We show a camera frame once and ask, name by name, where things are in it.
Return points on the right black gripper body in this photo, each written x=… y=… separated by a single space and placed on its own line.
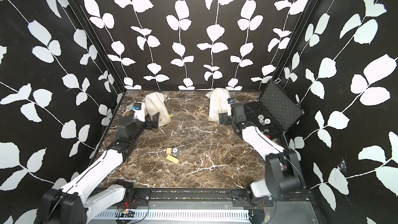
x=228 y=120

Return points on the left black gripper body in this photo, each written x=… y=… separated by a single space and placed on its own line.
x=140 y=126

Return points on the cream cloth bag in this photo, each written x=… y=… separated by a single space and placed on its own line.
x=130 y=109
x=155 y=104
x=218 y=103

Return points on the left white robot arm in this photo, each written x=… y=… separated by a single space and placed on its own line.
x=74 y=202

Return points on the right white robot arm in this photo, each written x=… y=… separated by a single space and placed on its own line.
x=283 y=173

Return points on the small wooden cube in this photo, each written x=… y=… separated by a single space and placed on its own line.
x=169 y=151

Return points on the open black foam case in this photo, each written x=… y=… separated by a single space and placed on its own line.
x=274 y=112

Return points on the wooden rectangular block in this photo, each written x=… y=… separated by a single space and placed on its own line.
x=172 y=159

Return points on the small grey metal cylinder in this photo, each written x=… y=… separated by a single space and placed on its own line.
x=176 y=152

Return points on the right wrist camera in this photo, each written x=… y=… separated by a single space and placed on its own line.
x=230 y=101

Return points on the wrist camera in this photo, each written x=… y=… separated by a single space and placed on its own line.
x=139 y=111
x=230 y=101

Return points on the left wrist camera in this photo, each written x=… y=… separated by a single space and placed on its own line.
x=139 y=111

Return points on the white slotted cable duct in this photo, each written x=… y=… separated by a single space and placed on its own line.
x=208 y=215

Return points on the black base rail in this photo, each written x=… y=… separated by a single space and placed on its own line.
x=237 y=197

